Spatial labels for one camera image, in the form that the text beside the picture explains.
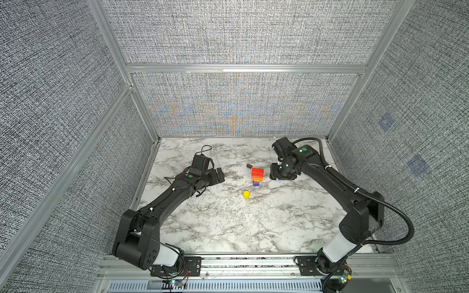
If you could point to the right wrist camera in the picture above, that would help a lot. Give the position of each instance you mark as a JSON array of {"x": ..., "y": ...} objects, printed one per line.
[{"x": 283, "y": 148}]

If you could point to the aluminium enclosure frame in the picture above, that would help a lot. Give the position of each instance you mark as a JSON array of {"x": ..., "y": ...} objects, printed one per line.
[{"x": 63, "y": 79}]

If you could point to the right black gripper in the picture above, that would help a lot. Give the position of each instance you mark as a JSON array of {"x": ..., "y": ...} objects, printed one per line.
[{"x": 274, "y": 174}]

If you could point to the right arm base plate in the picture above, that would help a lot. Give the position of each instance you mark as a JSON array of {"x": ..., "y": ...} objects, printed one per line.
[{"x": 311, "y": 265}]

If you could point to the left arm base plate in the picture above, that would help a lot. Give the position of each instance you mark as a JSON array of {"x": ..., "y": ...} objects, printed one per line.
[{"x": 190, "y": 266}]

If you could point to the aluminium front rail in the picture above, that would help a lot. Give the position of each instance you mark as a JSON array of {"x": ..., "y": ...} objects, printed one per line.
[{"x": 255, "y": 273}]

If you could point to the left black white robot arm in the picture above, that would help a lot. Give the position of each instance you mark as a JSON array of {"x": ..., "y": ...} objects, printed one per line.
[{"x": 138, "y": 235}]

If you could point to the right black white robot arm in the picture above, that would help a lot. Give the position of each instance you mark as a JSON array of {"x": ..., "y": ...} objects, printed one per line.
[{"x": 363, "y": 216}]

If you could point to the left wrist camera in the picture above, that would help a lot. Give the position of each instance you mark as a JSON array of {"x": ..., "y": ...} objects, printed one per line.
[{"x": 201, "y": 164}]

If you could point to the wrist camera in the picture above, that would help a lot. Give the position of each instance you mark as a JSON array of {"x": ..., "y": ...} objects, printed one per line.
[
  {"x": 201, "y": 164},
  {"x": 283, "y": 148}
]

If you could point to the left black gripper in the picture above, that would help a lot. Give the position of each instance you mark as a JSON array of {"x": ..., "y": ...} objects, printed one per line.
[{"x": 215, "y": 179}]

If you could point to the red rectangular wood block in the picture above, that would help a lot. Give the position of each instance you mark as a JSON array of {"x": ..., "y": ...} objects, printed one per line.
[{"x": 257, "y": 172}]

